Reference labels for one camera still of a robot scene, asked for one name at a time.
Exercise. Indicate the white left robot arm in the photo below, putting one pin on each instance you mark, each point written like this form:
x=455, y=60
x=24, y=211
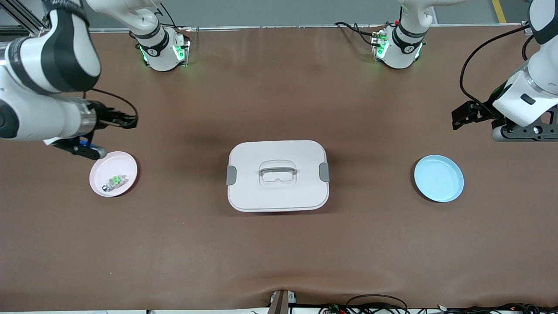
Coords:
x=521, y=98

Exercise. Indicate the silver table edge rail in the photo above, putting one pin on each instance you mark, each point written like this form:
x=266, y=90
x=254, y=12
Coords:
x=283, y=27

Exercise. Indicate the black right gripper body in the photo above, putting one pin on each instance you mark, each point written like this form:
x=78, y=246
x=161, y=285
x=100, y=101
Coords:
x=103, y=118

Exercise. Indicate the pink round plate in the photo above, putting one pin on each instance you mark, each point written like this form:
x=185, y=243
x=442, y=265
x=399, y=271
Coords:
x=124, y=168

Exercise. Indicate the grey box latch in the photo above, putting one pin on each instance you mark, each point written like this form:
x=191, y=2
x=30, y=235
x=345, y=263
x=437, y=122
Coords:
x=231, y=175
x=324, y=172

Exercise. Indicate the brown camera mount bracket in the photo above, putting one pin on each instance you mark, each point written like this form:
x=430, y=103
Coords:
x=281, y=303

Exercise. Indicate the white lidded storage box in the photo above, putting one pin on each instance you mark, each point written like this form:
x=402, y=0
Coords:
x=279, y=198

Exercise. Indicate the aluminium frame post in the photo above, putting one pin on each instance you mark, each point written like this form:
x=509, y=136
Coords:
x=528, y=28
x=24, y=19

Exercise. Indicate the light blue round plate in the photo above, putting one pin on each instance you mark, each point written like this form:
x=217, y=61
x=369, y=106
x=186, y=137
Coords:
x=438, y=179

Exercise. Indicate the green and white switch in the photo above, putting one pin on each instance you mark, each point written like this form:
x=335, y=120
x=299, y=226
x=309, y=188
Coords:
x=114, y=182

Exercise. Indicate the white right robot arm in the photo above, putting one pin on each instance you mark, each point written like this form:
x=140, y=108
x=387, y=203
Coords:
x=43, y=117

